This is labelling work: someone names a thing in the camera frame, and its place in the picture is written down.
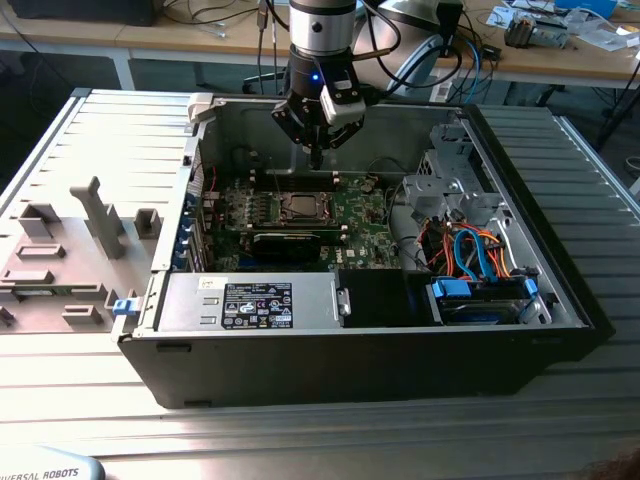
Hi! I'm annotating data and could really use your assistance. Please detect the clear plastic bags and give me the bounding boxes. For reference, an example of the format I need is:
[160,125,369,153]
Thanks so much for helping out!
[574,22,640,54]

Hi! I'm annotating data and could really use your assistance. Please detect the black graphics card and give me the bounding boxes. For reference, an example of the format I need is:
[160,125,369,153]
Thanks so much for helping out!
[249,230,324,266]

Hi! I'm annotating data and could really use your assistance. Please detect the hard disk in blue carrier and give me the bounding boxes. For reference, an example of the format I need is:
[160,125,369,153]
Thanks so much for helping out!
[424,277,541,326]

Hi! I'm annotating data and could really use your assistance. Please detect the black PC case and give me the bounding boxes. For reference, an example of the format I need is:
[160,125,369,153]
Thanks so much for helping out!
[115,92,616,410]

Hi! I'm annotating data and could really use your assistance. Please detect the finned CPU cooler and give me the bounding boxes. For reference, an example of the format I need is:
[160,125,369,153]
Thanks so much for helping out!
[503,17,539,49]

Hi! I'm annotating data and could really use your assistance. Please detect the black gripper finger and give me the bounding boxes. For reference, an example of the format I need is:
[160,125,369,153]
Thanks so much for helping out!
[323,118,363,151]
[270,96,325,170]

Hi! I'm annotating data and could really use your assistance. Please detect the grey parts rack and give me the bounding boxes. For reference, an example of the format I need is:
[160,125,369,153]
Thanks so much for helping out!
[0,175,169,335]

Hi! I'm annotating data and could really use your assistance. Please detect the silver metal box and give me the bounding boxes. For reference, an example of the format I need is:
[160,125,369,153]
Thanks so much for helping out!
[529,19,571,49]

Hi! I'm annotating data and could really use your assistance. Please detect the orange wire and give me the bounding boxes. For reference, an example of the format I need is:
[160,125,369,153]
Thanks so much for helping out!
[419,224,514,279]

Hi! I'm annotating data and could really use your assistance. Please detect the blue box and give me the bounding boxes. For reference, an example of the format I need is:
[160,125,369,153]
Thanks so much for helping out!
[554,0,619,19]

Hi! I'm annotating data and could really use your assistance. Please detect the light wooden desk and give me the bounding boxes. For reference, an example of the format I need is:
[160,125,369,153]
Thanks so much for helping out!
[0,0,292,66]
[429,0,640,91]

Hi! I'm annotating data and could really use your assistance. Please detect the black camera cable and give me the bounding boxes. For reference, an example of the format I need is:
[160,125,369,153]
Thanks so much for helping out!
[349,0,464,101]

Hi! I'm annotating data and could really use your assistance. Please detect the white plastic case latch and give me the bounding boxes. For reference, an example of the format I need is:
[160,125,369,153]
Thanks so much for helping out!
[187,92,216,124]

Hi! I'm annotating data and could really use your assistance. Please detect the blue wire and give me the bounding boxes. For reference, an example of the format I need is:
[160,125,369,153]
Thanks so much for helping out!
[452,222,494,284]

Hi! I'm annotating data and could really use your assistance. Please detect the silver CPU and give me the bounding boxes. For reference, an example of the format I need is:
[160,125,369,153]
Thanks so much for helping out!
[289,195,321,217]

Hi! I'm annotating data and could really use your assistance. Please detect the person's brown hair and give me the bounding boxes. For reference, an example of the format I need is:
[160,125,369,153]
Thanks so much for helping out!
[589,444,640,480]

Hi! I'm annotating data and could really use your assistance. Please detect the metal disk bay cage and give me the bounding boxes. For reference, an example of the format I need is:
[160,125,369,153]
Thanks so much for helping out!
[402,122,506,226]

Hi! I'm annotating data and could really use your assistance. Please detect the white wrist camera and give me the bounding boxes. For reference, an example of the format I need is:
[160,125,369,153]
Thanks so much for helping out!
[319,69,367,126]

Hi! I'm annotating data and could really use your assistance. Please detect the silver power supply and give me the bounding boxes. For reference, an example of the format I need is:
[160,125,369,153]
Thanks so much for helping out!
[153,272,346,334]

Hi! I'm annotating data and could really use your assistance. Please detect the CPU socket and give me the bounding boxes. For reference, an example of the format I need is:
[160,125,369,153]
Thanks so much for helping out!
[272,192,334,226]

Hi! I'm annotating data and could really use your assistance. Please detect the green motherboard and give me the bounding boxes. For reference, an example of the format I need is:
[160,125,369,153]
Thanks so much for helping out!
[202,172,401,274]

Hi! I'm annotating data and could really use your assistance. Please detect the black monitor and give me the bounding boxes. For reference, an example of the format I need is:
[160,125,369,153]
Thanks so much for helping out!
[7,0,161,27]

